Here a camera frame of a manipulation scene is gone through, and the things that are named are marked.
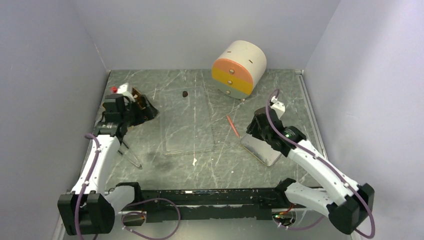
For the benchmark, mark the round pastel drawer cabinet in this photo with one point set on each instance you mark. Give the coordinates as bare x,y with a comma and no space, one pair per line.
237,71

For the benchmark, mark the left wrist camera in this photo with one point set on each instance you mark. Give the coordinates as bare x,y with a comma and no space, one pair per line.
125,89

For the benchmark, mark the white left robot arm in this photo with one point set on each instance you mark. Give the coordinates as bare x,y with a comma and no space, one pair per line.
87,209

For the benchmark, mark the clear plastic tray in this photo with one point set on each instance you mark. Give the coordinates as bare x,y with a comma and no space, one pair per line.
185,121

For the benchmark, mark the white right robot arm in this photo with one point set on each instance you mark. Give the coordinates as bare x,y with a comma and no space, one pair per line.
344,202

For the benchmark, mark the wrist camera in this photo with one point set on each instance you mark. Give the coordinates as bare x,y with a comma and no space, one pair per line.
279,108
125,89

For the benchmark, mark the black metal tongs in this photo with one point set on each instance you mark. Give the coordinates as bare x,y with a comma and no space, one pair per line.
126,152

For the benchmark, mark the silver tin lid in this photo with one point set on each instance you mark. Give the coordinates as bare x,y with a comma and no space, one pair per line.
260,149

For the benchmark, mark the red pen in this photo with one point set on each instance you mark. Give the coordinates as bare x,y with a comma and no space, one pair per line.
232,126

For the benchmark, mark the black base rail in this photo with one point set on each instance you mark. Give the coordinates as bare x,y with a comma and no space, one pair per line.
204,204

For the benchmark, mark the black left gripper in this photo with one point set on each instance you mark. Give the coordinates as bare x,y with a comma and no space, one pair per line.
146,114

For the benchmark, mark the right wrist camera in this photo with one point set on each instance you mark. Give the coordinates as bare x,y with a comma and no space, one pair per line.
279,108

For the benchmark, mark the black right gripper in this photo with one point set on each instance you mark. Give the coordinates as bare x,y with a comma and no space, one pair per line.
252,128

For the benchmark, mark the gold chocolate tin box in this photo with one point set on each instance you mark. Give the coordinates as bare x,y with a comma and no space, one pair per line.
140,101

